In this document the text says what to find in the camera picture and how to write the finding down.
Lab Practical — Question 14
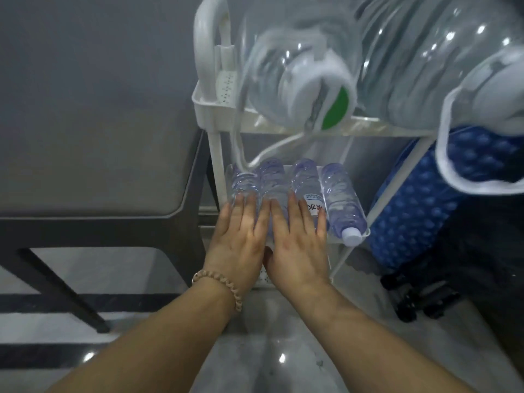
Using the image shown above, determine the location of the white tiered storage cart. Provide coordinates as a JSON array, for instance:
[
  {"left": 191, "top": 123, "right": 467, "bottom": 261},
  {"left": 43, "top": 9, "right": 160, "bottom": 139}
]
[{"left": 192, "top": 0, "right": 437, "bottom": 291}]

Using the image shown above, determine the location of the small blue tinted water bottle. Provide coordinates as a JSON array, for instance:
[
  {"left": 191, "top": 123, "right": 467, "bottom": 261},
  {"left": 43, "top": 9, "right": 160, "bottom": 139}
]
[
  {"left": 289, "top": 158, "right": 330, "bottom": 232},
  {"left": 320, "top": 162, "right": 368, "bottom": 247},
  {"left": 226, "top": 163, "right": 262, "bottom": 209},
  {"left": 258, "top": 157, "right": 289, "bottom": 225}
]

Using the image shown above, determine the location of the person's right forearm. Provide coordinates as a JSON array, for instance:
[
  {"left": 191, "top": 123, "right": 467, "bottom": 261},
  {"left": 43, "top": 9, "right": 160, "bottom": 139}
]
[{"left": 286, "top": 282, "right": 475, "bottom": 393}]

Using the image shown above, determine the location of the person's left hand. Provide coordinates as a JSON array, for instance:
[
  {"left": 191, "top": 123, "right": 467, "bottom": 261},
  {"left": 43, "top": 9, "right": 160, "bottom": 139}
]
[{"left": 203, "top": 194, "right": 271, "bottom": 301}]

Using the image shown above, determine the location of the grey stool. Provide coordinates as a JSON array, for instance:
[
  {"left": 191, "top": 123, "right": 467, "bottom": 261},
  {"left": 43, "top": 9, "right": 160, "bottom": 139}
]
[{"left": 0, "top": 106, "right": 210, "bottom": 334}]

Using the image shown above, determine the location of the green label water bottle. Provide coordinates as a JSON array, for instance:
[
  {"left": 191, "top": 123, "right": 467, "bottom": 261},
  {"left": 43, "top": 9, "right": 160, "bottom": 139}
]
[
  {"left": 354, "top": 0, "right": 524, "bottom": 197},
  {"left": 229, "top": 0, "right": 363, "bottom": 176}
]

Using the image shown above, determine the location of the person's left forearm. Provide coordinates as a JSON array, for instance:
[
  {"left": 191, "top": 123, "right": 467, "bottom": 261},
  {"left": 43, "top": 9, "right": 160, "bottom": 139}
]
[{"left": 45, "top": 278, "right": 242, "bottom": 393}]

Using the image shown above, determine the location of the person's right hand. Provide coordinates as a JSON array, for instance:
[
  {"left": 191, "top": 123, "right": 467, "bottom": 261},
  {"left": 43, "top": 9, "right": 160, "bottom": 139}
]
[{"left": 264, "top": 191, "right": 332, "bottom": 300}]

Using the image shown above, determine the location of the blue perforated basket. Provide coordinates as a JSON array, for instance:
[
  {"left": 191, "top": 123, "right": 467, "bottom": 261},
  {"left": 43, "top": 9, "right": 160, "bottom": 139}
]
[{"left": 366, "top": 126, "right": 524, "bottom": 271}]

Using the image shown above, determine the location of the beige beaded bracelet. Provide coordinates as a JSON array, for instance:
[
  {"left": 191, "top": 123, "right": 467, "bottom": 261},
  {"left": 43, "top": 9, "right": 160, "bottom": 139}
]
[{"left": 191, "top": 270, "right": 243, "bottom": 312}]

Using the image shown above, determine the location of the black fabric bag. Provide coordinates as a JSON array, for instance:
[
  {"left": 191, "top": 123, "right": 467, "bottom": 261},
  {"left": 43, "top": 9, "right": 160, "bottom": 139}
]
[{"left": 380, "top": 159, "right": 524, "bottom": 324}]

